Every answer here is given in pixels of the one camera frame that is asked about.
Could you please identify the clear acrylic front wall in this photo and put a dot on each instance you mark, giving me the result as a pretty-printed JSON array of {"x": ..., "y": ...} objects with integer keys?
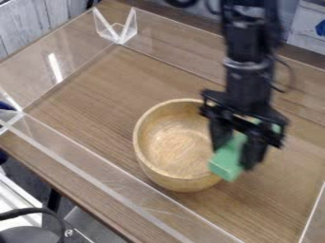
[{"x": 139, "y": 195}]

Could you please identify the green rectangular block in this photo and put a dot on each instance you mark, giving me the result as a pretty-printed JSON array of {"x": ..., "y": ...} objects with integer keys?
[{"x": 223, "y": 163}]

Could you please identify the black table leg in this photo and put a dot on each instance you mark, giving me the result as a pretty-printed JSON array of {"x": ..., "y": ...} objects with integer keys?
[{"x": 53, "y": 200}]

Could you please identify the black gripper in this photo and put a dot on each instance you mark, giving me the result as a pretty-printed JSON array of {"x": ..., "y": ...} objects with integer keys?
[{"x": 226, "y": 116}]

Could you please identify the clear acrylic corner bracket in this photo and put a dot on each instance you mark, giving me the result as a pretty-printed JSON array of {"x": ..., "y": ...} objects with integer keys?
[{"x": 116, "y": 33}]

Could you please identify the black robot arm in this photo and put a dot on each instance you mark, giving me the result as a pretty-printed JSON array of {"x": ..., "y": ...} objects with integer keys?
[{"x": 251, "y": 33}]

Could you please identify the white box blue label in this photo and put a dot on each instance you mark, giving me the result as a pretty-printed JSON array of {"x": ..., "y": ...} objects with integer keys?
[{"x": 306, "y": 32}]

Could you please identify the black metal clamp base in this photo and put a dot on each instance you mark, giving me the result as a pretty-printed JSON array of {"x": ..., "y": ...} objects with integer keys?
[{"x": 33, "y": 234}]

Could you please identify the brown wooden bowl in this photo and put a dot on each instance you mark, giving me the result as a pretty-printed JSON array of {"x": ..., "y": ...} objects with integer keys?
[{"x": 172, "y": 146}]

